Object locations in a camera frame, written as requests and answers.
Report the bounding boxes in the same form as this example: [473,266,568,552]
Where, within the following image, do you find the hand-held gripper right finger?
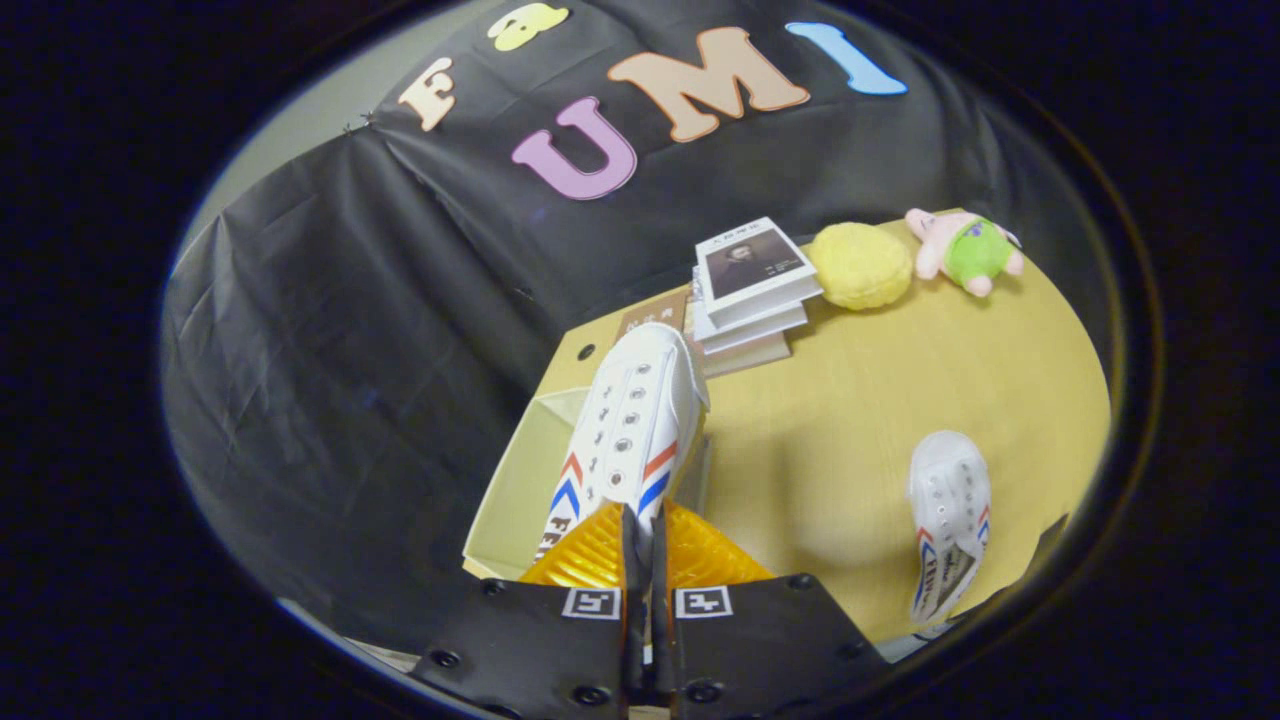
[650,500,891,720]

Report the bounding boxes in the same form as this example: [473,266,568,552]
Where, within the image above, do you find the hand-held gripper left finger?
[410,500,641,720]

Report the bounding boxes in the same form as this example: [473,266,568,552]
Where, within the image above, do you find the beige fabric storage box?
[462,385,713,581]

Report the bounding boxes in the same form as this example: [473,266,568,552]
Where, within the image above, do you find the white canvas shoe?
[907,430,993,629]
[540,322,711,641]

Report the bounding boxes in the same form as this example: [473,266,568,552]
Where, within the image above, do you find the thick brown-covered book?
[685,300,791,378]

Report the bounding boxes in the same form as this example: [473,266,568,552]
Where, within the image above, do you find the plain white book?
[690,270,809,355]

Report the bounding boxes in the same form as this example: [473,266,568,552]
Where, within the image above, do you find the thin brown book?
[612,290,693,347]

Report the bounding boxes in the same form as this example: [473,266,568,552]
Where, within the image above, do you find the white book with portrait cover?
[693,217,823,329]

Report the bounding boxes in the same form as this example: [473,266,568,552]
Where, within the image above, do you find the yellow round plush cushion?
[808,222,914,311]

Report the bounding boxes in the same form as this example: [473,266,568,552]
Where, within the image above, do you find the pink plush toy green pants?
[905,207,1026,299]

